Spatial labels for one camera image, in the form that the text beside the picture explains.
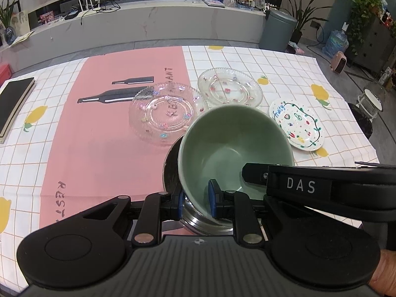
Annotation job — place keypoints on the pink basket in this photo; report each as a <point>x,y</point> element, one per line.
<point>4,71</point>

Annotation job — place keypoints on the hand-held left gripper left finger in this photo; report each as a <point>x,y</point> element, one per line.
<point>182,207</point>

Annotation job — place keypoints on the glass dome with white base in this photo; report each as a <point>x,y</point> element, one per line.
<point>372,99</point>

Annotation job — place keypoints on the clear glass floral plate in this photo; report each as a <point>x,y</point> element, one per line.
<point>229,86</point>
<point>161,114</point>

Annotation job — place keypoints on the blue vase with plant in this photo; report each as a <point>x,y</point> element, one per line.
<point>9,34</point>

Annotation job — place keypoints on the pink printed table runner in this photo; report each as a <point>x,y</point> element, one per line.
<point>92,148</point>

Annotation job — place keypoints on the black book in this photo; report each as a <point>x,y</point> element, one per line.
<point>12,102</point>

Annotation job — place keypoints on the black set-top box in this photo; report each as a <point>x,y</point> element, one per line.
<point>71,14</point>

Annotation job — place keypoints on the grey trash can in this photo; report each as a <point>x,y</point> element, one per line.
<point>277,31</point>

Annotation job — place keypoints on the white marble tv console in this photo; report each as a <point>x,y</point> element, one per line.
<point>154,24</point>

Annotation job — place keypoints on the white painted plate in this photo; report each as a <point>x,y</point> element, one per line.
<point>297,123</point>

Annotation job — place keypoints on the lemon checked tablecloth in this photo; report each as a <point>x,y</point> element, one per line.
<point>278,65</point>

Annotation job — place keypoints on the dark stool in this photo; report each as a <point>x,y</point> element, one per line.
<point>362,126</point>

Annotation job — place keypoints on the leafy green plant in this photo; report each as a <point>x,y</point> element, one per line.
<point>365,3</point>

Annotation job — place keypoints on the pink heater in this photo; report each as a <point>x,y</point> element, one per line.
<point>338,63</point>

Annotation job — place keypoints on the white router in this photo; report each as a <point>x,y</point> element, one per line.
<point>96,7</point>

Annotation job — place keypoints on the white notebook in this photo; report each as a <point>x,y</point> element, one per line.
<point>215,3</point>

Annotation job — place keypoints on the person's right hand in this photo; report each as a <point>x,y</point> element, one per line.
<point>386,272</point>

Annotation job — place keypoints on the yellowish paper sheets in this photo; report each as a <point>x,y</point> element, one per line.
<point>23,38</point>

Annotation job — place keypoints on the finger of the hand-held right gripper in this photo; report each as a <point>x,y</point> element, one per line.
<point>309,188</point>

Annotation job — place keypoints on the blue water jug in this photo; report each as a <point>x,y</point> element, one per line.
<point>335,43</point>

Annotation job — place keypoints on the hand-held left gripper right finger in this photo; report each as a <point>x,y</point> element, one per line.
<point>215,198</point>

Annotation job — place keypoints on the patterned decorative plate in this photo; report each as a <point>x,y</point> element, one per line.
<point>260,0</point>

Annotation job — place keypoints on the green ceramic bowl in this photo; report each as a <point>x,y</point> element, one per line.
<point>235,136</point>

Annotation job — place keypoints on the potted long-leaf plant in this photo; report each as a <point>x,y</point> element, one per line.
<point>296,38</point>

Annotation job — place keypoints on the pink photo card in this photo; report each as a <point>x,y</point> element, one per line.
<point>47,17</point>

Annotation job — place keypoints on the blue steel bowl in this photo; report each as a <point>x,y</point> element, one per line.
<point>198,222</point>

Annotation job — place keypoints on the grey drawer cabinet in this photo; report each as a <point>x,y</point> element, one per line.
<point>377,43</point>

